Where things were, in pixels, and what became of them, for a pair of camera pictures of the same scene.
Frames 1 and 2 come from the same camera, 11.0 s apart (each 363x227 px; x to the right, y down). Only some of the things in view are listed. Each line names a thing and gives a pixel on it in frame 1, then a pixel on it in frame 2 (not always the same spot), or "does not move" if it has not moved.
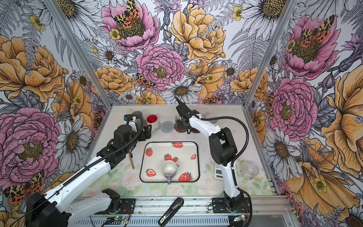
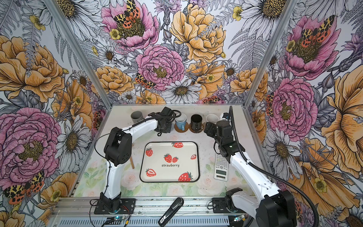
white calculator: x=218 y=174 does not move
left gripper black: x=147 y=133 to x=167 y=130
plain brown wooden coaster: x=177 y=129 does not move
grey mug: x=139 y=119 does not move
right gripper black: x=180 y=127 to x=210 y=128
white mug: x=211 y=116 does not move
